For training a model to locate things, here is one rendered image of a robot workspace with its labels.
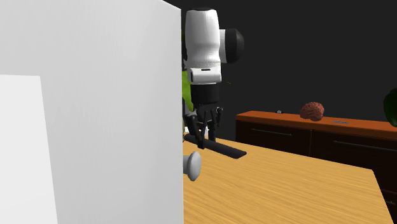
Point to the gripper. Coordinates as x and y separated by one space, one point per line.
204 94

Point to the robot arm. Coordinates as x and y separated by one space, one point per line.
203 46

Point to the long black bar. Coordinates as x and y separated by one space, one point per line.
226 149

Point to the white round knob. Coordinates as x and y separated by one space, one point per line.
193 166

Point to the light green thing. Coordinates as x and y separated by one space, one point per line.
187 90

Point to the large white box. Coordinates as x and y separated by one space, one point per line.
102 118

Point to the red-brown brain figure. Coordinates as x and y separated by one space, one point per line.
312 111

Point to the flat blue thing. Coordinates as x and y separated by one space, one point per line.
340 122

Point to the brown sideboard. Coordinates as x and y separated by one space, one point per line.
341 145

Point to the dark green round thing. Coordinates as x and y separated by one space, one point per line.
391 107

